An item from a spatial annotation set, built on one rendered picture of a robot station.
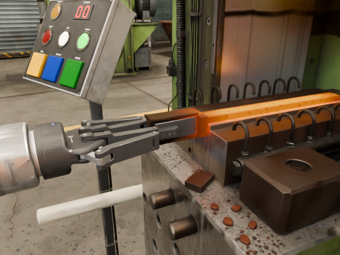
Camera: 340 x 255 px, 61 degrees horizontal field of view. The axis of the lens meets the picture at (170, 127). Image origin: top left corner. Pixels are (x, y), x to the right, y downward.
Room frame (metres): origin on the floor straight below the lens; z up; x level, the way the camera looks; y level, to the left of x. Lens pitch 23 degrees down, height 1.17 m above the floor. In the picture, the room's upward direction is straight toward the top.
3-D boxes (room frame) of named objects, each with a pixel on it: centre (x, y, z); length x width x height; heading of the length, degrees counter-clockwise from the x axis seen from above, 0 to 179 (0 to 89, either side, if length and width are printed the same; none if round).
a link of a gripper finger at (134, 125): (0.41, 0.08, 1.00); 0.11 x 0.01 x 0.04; 119
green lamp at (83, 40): (0.83, 0.24, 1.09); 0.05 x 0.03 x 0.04; 24
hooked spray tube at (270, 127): (0.41, -0.15, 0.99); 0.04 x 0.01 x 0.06; 24
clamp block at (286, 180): (0.34, -0.17, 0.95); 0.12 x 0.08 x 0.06; 114
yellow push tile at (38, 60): (0.92, 0.42, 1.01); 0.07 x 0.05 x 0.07; 49
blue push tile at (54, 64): (0.86, 0.34, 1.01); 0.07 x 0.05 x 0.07; 49
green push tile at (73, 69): (0.79, 0.27, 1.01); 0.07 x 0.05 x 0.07; 49
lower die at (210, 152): (0.56, -0.24, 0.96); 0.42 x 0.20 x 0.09; 114
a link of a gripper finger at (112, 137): (0.38, 0.07, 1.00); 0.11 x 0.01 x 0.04; 109
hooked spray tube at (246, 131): (0.40, -0.11, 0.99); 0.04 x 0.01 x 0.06; 24
